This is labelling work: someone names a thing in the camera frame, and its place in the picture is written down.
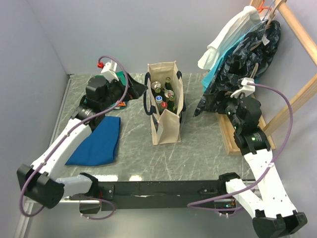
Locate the red top beverage can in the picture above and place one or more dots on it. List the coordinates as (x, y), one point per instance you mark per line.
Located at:
(168, 93)

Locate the white hanging shirt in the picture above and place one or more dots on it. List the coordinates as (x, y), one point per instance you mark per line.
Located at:
(235, 28)

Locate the teal hanging shirt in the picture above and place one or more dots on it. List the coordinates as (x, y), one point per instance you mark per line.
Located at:
(209, 76)

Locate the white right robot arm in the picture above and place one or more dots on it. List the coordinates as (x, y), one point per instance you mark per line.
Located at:
(273, 214)

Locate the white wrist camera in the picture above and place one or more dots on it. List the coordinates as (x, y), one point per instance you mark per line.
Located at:
(108, 70)
(246, 87)

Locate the folded blue cloth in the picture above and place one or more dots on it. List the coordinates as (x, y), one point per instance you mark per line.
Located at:
(100, 147)

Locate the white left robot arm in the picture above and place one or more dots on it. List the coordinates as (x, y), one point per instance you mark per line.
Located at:
(40, 181)

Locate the red cap cola bottle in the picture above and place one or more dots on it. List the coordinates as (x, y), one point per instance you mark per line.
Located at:
(163, 106)

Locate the dark patterned hanging shirt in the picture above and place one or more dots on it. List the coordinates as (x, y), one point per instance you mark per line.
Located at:
(257, 48)

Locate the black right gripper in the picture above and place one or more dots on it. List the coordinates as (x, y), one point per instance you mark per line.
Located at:
(220, 95)

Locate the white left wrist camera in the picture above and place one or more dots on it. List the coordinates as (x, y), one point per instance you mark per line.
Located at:
(108, 70)

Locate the orange plastic hanger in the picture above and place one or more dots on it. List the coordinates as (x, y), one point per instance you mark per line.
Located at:
(261, 7)

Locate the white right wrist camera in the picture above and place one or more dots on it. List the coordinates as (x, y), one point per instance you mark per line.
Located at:
(246, 87)

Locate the folded green t-shirt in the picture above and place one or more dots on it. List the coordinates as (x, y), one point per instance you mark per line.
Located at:
(121, 77)

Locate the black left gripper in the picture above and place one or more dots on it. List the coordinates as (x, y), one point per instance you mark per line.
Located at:
(134, 89)

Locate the blue cap water bottle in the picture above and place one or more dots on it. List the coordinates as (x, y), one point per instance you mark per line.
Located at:
(159, 100)

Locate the wooden clothes rack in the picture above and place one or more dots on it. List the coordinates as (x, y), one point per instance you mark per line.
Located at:
(294, 72)

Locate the green glass bottle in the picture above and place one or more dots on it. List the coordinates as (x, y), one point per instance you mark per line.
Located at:
(171, 104)
(167, 84)

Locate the beige canvas tote bag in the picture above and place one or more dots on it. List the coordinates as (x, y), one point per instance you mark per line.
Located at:
(166, 126)

